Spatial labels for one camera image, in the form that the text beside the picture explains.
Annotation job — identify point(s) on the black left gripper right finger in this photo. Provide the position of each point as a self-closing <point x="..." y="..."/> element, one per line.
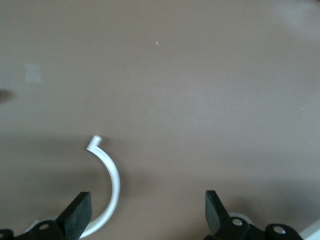
<point x="217" y="215"/>

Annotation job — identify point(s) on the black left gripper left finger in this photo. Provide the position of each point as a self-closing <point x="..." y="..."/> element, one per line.
<point x="75" y="217"/>

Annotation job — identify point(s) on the white curved plastic arc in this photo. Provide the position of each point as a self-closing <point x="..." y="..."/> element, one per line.
<point x="116" y="180"/>

